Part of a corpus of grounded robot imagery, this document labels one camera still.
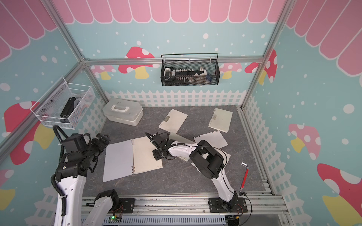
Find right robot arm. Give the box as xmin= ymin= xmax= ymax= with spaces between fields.
xmin=145 ymin=132 xmax=238 ymax=211

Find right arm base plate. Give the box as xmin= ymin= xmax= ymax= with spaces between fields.
xmin=208 ymin=197 xmax=248 ymax=213

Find torn white page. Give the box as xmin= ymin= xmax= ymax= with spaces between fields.
xmin=194 ymin=131 xmax=228 ymax=148

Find small green circuit board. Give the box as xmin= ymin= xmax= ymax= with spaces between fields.
xmin=108 ymin=215 xmax=122 ymax=224

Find cream spiral notebook with label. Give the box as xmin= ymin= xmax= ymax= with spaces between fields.
xmin=208 ymin=108 xmax=233 ymax=133

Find black wire wall basket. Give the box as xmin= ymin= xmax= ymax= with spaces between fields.
xmin=160 ymin=53 xmax=221 ymax=86

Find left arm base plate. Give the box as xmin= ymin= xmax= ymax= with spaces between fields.
xmin=109 ymin=198 xmax=135 ymax=214

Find red handled tool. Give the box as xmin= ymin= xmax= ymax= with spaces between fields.
xmin=239 ymin=162 xmax=249 ymax=195

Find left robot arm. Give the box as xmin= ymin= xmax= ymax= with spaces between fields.
xmin=51 ymin=134 xmax=122 ymax=226

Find white wire wall basket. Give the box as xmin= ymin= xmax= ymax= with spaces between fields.
xmin=30 ymin=77 xmax=96 ymax=130

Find small green spiral notebook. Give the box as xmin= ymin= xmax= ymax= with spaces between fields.
xmin=103 ymin=137 xmax=163 ymax=182

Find white plastic storage box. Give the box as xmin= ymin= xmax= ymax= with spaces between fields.
xmin=103 ymin=98 xmax=143 ymax=126

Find large cream spiral notebook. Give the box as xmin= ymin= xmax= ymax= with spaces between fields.
xmin=159 ymin=109 xmax=188 ymax=134

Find items in black basket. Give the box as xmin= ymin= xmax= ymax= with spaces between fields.
xmin=161 ymin=67 xmax=213 ymax=86

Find black block in white basket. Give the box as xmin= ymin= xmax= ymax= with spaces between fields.
xmin=60 ymin=97 xmax=79 ymax=123

